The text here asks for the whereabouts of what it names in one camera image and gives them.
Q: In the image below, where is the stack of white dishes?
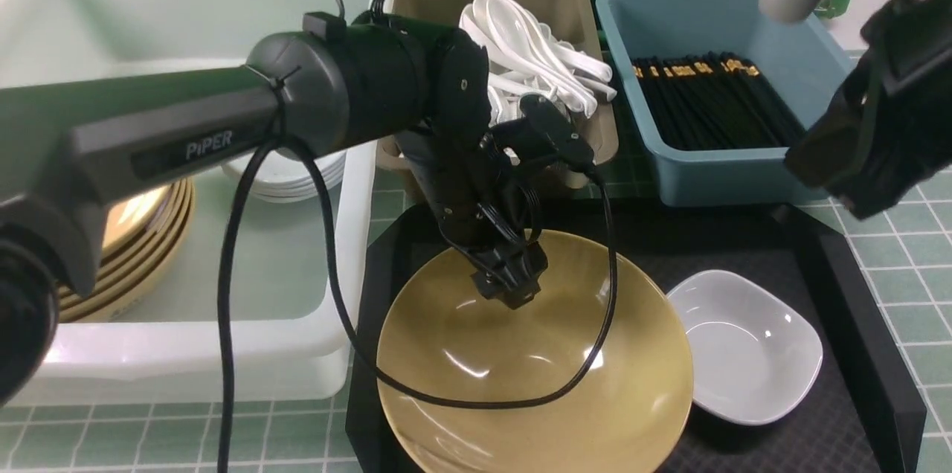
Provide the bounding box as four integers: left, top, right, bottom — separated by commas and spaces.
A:
249, 152, 346, 203

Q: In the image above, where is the pile of white spoons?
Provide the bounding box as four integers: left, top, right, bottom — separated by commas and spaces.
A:
458, 0, 617, 125

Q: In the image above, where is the bundle of black chopsticks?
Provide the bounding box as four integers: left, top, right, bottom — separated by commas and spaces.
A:
632, 52, 805, 151

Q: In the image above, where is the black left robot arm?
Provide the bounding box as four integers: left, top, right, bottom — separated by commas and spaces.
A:
2, 13, 547, 403

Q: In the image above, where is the large white plastic tub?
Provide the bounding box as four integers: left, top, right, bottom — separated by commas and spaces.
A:
1, 0, 348, 406

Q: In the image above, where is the green checkered table mat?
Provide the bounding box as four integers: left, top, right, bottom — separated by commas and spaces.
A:
0, 48, 952, 473

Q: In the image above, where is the white square sauce dish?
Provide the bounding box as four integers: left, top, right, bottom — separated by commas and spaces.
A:
669, 269, 824, 426

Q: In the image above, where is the stack of yellow bowls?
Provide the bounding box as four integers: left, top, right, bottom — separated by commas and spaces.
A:
59, 178, 195, 324

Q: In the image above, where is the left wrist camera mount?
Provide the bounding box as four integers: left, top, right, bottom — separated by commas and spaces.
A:
489, 94, 595, 177

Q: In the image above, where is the yellow noodle bowl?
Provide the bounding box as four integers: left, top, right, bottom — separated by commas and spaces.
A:
377, 231, 693, 472

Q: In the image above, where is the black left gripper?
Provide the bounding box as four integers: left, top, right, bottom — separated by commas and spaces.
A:
405, 129, 548, 309

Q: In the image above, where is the black left camera cable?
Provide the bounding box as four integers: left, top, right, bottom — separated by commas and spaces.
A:
216, 0, 620, 473

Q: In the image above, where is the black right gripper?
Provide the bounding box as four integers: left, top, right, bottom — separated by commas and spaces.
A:
785, 0, 951, 219

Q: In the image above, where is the blue plastic chopstick bin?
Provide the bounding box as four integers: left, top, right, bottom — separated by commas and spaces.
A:
595, 0, 855, 207

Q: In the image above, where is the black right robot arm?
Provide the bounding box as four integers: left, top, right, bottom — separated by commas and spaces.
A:
783, 0, 951, 221

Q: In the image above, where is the black plastic serving tray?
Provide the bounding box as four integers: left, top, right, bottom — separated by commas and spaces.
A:
346, 198, 926, 472

